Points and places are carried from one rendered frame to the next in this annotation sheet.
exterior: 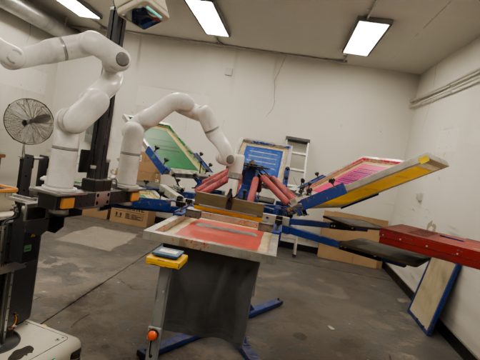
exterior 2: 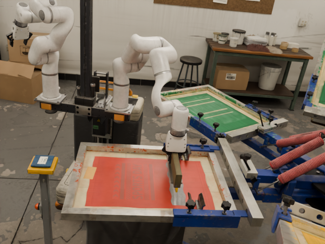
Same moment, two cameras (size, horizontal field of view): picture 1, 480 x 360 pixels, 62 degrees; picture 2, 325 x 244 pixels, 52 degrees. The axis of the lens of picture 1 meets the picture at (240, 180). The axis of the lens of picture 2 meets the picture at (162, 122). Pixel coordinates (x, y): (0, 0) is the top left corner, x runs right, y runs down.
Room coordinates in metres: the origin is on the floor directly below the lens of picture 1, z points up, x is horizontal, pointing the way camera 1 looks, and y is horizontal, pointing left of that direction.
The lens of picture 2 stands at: (1.77, -1.32, 2.02)
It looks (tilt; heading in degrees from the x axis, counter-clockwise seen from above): 27 degrees down; 76
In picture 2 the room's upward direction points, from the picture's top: 7 degrees clockwise
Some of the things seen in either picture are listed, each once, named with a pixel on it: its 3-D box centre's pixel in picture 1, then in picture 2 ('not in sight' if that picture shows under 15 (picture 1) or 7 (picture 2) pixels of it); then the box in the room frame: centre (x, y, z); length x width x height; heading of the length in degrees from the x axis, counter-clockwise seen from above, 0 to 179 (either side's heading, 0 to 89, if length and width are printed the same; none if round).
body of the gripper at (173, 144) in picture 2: (232, 186); (176, 140); (2.18, 0.03, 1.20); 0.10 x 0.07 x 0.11; 174
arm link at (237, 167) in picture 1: (229, 161); (176, 113); (2.17, 0.07, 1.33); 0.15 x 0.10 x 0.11; 115
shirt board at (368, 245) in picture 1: (320, 237); not in sight; (2.72, -0.61, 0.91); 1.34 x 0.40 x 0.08; 54
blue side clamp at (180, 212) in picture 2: (276, 232); (205, 217); (2.28, -0.26, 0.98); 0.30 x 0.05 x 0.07; 174
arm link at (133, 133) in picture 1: (132, 138); (123, 70); (1.95, 0.55, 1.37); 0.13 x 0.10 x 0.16; 25
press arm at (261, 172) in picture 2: not in sight; (256, 175); (2.63, -0.02, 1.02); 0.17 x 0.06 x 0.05; 174
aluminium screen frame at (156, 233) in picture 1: (222, 231); (150, 178); (2.07, 0.04, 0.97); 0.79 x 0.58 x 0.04; 174
